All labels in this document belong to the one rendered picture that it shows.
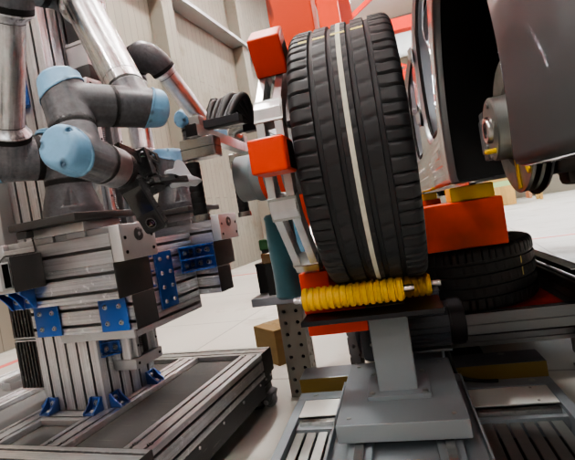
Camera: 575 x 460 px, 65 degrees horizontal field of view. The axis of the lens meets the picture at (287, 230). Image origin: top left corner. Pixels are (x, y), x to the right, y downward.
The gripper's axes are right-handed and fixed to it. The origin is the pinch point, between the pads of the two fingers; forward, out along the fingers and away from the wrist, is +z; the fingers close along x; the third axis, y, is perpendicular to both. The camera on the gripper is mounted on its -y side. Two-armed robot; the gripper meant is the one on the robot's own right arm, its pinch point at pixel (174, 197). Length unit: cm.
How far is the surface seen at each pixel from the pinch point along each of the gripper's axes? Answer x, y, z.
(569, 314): -85, -69, 86
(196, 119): -10.2, 17.5, 4.8
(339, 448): -9, -68, 22
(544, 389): -64, -83, 65
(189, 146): -5.9, 12.1, 5.0
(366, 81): -48.6, 1.3, -6.3
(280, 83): -32.4, 14.2, 2.4
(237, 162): -11.8, 8.9, 20.1
